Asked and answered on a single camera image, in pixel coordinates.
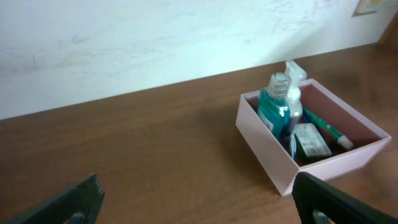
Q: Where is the blue white toothbrush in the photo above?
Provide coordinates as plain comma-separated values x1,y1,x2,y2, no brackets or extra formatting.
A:
289,133,297,160

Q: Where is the clear spray bottle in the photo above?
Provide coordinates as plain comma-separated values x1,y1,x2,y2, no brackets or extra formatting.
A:
282,60,307,138

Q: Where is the white square cardboard box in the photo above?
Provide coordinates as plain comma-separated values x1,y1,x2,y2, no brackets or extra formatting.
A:
236,79,392,196

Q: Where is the green soap box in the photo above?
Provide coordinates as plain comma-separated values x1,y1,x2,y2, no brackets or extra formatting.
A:
294,123,332,161

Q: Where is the green toothpaste tube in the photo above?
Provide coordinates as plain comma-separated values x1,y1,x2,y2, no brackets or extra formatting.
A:
303,108,354,150

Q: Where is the teal mouthwash bottle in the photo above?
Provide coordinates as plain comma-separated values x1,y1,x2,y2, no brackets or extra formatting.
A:
257,72,291,139

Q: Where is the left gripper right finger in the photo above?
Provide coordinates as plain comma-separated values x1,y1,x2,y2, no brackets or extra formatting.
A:
292,172,397,223

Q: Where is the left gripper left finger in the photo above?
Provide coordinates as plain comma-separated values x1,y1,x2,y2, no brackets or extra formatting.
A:
5,174,105,224

